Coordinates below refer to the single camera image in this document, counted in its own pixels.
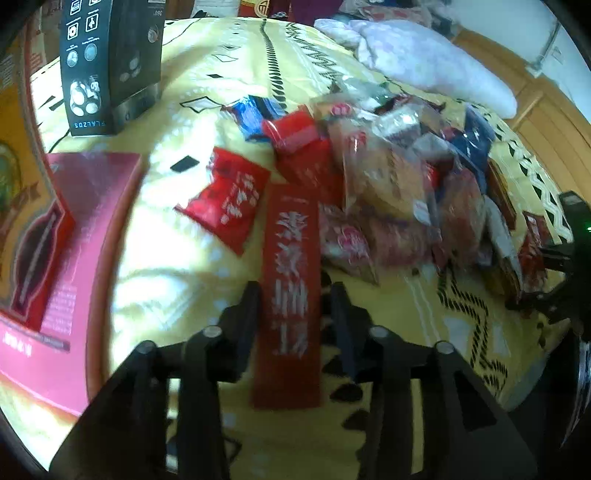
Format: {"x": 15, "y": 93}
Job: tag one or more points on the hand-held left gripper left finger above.
{"x": 247, "y": 323}

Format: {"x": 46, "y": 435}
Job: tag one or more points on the black product box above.
{"x": 111, "y": 60}

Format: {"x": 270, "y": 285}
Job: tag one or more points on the square red snack packet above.
{"x": 226, "y": 198}

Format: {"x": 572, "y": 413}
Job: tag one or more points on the pile of mixed snack packets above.
{"x": 392, "y": 175}

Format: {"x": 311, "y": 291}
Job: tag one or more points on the glossy red snack packet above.
{"x": 295, "y": 129}

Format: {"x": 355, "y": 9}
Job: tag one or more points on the long red snack packet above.
{"x": 288, "y": 258}

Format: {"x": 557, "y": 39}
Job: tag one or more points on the pink flat box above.
{"x": 92, "y": 221}

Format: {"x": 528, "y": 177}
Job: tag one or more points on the yellow patterned bedsheet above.
{"x": 175, "y": 286}

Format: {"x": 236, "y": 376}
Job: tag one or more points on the red gold carton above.
{"x": 258, "y": 8}

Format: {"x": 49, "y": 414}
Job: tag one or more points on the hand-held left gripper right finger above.
{"x": 344, "y": 323}

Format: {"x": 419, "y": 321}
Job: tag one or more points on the wooden headboard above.
{"x": 554, "y": 138}

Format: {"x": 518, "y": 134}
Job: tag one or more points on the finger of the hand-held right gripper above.
{"x": 558, "y": 258}
{"x": 549, "y": 302}

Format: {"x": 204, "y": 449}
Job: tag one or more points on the pile of colourful clothes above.
{"x": 397, "y": 14}

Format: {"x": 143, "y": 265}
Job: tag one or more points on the blue snack packet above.
{"x": 251, "y": 117}

